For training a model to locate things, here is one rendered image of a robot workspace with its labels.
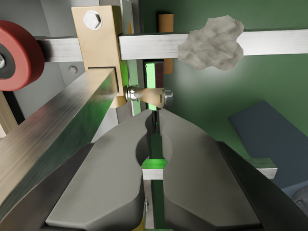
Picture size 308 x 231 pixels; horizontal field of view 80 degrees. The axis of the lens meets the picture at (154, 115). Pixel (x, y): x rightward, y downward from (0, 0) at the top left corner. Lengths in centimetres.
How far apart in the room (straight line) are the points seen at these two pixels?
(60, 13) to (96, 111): 40
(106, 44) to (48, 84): 30
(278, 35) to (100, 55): 23
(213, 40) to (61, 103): 19
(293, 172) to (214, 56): 79
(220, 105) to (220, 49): 106
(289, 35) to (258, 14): 93
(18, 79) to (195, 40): 22
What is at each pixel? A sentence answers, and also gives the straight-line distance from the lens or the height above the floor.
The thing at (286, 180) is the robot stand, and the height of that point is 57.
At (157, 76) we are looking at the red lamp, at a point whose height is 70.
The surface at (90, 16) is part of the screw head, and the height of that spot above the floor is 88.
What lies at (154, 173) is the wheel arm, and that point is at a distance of 40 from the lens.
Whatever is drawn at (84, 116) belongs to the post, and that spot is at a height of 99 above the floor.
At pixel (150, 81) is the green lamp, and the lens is 44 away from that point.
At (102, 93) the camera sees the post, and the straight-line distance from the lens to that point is 21.
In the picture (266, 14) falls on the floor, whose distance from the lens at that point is 125.
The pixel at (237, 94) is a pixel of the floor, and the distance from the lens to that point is 131.
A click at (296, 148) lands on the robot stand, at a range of 106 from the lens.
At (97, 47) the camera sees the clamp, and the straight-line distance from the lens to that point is 26.
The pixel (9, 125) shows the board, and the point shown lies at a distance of 36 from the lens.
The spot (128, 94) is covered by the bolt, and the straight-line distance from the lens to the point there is 29.
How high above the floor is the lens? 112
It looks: 61 degrees down
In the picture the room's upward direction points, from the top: 176 degrees counter-clockwise
